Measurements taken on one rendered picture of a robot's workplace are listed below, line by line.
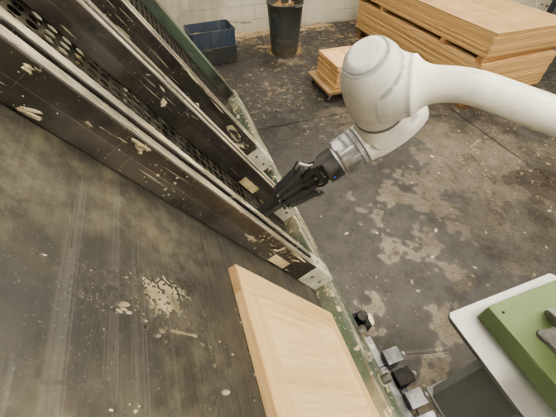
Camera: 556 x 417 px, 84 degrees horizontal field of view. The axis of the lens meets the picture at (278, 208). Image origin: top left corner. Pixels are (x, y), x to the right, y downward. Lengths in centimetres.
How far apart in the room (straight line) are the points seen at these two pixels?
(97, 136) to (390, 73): 44
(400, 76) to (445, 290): 187
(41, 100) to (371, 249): 208
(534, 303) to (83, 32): 146
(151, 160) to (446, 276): 210
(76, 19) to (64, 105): 31
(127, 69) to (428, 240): 218
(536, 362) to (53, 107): 130
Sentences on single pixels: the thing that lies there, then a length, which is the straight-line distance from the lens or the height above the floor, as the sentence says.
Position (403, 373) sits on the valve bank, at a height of 76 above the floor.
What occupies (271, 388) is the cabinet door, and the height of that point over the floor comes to 130.
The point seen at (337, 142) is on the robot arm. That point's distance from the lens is 70.
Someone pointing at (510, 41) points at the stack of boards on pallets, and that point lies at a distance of 407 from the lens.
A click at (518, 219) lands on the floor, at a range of 300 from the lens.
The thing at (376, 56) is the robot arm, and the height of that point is 162.
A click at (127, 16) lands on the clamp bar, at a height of 154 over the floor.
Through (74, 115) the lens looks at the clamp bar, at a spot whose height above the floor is 160.
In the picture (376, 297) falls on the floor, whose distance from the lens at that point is 210.
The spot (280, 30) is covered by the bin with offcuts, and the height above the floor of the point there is 36.
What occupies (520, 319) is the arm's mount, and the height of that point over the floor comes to 83.
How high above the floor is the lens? 180
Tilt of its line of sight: 48 degrees down
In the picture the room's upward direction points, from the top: straight up
